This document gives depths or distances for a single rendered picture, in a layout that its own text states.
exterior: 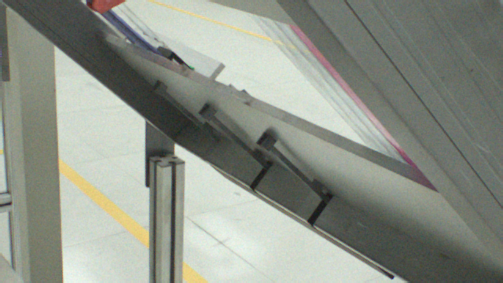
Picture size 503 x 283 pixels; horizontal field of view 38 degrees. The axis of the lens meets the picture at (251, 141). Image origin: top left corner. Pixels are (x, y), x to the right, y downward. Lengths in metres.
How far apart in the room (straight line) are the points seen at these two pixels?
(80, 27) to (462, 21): 0.71
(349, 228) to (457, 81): 0.51
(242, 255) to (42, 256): 0.93
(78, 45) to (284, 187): 0.31
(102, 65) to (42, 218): 0.44
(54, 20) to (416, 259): 0.50
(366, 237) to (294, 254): 1.45
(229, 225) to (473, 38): 2.10
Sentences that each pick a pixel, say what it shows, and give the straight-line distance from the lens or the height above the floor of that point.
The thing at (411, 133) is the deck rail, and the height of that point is 0.95.
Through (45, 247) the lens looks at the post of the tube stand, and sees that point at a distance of 1.36.
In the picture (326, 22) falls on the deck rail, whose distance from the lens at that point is 0.23.
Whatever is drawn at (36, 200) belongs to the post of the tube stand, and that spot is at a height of 0.50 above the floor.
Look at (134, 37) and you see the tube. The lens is 0.87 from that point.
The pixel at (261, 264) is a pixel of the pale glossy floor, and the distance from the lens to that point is 2.14.
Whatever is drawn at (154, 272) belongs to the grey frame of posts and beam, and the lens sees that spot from 1.17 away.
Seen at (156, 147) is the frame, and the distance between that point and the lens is 1.11.
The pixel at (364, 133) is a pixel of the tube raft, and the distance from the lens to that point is 0.54.
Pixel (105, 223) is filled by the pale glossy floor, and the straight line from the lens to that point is 2.37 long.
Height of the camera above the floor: 1.03
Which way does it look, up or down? 19 degrees down
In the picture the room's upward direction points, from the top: 3 degrees clockwise
